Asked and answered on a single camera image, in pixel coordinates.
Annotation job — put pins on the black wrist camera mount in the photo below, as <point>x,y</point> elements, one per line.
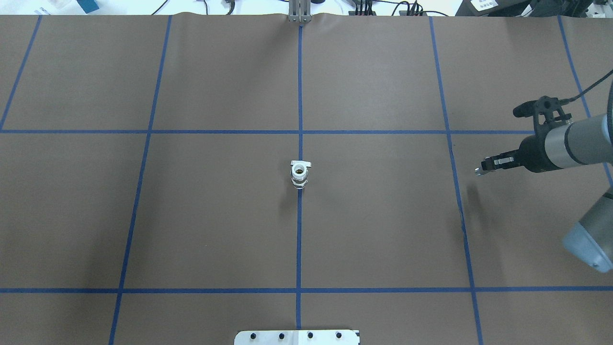
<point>546,112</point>

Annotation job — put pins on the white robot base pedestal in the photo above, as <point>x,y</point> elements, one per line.
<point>298,337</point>

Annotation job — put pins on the dark equipment at corner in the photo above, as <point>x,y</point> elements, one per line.
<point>536,8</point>

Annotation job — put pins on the white PPR valve fitting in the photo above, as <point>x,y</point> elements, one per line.
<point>299,173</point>

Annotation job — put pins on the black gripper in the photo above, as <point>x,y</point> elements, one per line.
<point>532,154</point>

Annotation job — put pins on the teal box at table edge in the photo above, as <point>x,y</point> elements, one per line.
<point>88,6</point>

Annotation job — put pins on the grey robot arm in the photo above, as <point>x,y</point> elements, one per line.
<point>559,143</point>

